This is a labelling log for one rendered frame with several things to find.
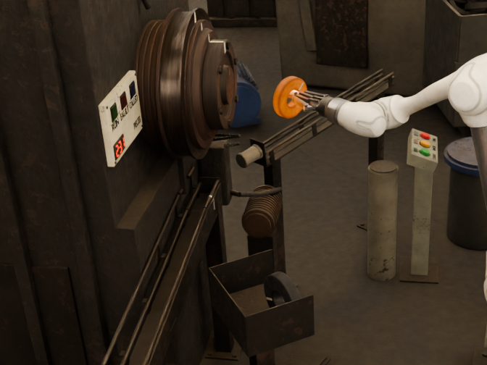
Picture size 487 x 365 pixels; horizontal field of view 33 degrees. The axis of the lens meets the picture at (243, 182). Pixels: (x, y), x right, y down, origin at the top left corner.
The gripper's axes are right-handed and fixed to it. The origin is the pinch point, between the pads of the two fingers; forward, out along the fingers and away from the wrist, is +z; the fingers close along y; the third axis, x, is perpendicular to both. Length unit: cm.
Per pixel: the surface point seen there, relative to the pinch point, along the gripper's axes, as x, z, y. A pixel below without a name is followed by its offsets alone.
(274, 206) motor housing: -40.1, -5.1, -14.5
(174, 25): 42, -6, -56
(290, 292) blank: -15, -67, -72
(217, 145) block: -11.4, 5.7, -31.9
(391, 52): -65, 96, 194
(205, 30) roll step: 38, -7, -45
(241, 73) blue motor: -67, 145, 112
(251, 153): -22.7, 7.9, -12.8
